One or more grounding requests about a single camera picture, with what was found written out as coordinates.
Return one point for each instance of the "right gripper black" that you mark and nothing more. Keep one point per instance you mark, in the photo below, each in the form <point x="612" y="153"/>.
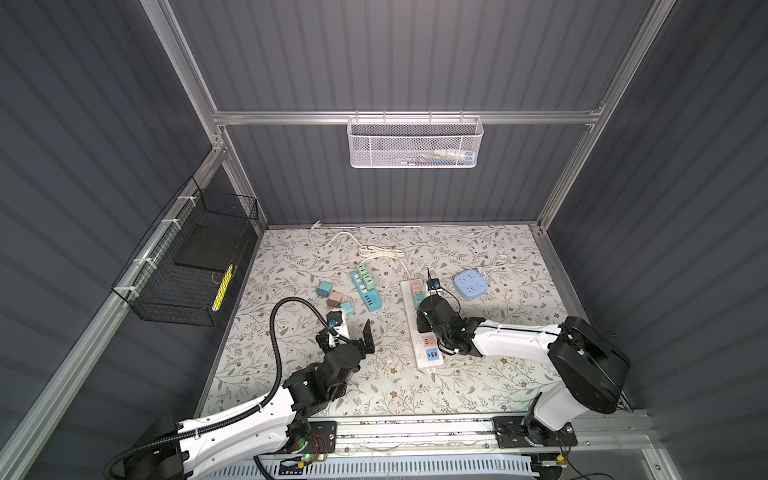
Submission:
<point x="421" y="322"/>

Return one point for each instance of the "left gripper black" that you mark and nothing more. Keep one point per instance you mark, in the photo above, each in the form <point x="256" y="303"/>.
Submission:
<point x="367" y="347"/>

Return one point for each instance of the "long white power strip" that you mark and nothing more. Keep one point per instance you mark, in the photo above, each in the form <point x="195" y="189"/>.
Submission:
<point x="427" y="354"/>

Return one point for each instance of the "teal blue power strip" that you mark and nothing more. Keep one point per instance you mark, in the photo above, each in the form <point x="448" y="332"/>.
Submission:
<point x="371" y="298"/>

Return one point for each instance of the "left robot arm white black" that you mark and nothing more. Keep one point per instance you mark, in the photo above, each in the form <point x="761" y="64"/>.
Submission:
<point x="191" y="449"/>

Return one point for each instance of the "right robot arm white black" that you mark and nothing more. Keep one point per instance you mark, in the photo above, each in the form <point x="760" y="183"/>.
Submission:
<point x="592" y="370"/>

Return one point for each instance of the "round light blue socket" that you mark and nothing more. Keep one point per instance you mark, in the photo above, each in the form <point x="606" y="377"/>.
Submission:
<point x="470" y="284"/>

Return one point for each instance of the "floral table mat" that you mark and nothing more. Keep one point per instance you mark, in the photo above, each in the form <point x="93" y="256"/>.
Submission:
<point x="273" y="323"/>

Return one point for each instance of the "white vent grille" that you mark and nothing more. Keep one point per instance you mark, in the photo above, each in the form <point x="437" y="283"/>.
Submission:
<point x="409" y="467"/>

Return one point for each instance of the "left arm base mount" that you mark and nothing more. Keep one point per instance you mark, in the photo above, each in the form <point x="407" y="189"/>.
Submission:
<point x="308" y="437"/>

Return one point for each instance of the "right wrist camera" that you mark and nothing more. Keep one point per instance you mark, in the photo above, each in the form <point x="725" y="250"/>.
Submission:
<point x="433" y="286"/>

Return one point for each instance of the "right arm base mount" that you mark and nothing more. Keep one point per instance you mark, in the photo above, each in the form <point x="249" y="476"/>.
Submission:
<point x="520" y="432"/>

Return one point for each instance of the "black wire mesh basket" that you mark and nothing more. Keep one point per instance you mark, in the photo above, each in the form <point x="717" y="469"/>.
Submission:
<point x="177" y="280"/>

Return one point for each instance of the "aluminium rail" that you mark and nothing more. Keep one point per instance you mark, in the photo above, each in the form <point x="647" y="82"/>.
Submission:
<point x="472" y="433"/>

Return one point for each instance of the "white wire mesh basket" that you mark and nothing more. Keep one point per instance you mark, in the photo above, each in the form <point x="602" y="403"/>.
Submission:
<point x="418" y="142"/>

